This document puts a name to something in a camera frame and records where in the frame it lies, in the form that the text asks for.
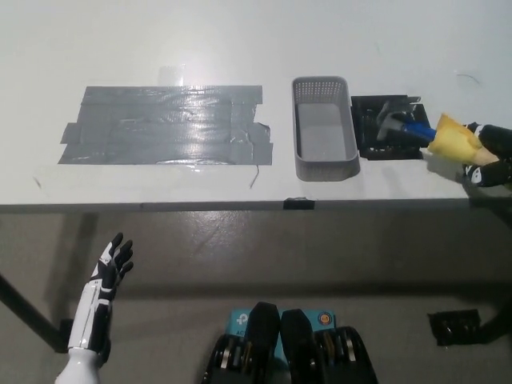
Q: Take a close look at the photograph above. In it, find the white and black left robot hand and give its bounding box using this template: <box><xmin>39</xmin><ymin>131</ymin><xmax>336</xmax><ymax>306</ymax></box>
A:
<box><xmin>66</xmin><ymin>232</ymin><xmax>135</xmax><ymax>354</ymax></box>

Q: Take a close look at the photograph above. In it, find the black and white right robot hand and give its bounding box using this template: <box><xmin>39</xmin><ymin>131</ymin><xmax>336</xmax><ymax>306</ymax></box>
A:
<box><xmin>462</xmin><ymin>121</ymin><xmax>512</xmax><ymax>189</ymax></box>

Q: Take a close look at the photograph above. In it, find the blue hammer with yellow foam grip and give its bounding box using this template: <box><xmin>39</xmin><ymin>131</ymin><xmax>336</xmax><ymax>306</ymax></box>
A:
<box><xmin>375</xmin><ymin>101</ymin><xmax>502</xmax><ymax>167</ymax></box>

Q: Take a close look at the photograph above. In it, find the black tape patch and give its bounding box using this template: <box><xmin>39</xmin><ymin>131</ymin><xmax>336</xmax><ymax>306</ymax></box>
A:
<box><xmin>350</xmin><ymin>94</ymin><xmax>431</xmax><ymax>162</ymax></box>

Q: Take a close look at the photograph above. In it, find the grey plastic basket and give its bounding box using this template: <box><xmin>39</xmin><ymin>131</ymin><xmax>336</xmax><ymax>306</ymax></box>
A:
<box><xmin>291</xmin><ymin>75</ymin><xmax>361</xmax><ymax>182</ymax></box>

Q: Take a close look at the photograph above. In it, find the grey duct tape patch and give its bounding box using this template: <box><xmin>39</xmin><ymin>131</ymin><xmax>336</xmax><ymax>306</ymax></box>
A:
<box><xmin>58</xmin><ymin>84</ymin><xmax>274</xmax><ymax>166</ymax></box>

